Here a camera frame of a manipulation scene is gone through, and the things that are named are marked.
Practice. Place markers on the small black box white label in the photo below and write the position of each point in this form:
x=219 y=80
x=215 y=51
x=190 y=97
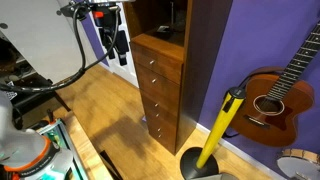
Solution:
x=163 y=29

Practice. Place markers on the wooden drawer with two knobs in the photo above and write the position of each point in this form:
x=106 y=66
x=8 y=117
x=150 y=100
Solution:
x=163 y=111
x=165 y=135

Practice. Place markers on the black flat floor item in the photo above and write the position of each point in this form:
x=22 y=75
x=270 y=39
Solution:
x=110 y=166

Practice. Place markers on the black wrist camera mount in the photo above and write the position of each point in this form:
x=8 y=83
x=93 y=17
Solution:
x=71 y=9

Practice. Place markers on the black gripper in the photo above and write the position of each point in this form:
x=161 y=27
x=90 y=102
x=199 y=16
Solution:
x=105 y=20

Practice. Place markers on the grey folded sheet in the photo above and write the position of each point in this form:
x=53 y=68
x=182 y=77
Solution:
x=216 y=176

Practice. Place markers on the white door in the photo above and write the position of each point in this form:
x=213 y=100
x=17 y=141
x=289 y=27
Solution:
x=130 y=71

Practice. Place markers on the small silver drawer knob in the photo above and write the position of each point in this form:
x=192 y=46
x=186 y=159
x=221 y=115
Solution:
x=156 y=105
x=160 y=135
x=154 y=80
x=159 y=129
x=151 y=62
x=157 y=115

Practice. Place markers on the black orange bar clamp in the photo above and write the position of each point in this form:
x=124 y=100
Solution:
x=50 y=116

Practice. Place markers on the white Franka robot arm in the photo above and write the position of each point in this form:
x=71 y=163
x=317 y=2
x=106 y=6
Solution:
x=40 y=33

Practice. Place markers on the banjo with white head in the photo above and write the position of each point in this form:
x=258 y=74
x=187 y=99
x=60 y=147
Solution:
x=296 y=166

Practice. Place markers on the yellow post with black base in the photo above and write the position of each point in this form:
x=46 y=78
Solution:
x=220 y=126

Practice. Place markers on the brown wooden chest of drawers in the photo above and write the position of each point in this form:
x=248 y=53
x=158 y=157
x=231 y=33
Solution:
x=206 y=66

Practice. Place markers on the dark shelf ornament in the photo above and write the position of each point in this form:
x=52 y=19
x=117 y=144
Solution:
x=178 y=18

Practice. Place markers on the black cluttered shelf rack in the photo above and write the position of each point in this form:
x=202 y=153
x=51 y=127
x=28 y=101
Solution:
x=20 y=71

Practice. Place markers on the checkerboard calibration marker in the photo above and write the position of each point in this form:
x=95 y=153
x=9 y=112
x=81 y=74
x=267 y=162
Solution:
x=11 y=95

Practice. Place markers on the light wooden workbench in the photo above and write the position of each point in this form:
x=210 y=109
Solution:
x=90 y=156

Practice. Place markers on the brown acoustic guitar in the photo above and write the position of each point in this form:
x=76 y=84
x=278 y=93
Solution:
x=276 y=126

